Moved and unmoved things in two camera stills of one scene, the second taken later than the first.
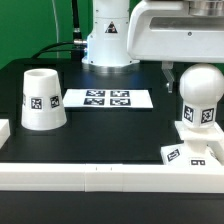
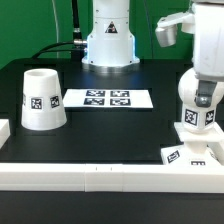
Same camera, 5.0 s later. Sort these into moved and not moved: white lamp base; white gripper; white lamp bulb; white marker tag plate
Moved: white gripper
Not moved: white marker tag plate; white lamp base; white lamp bulb
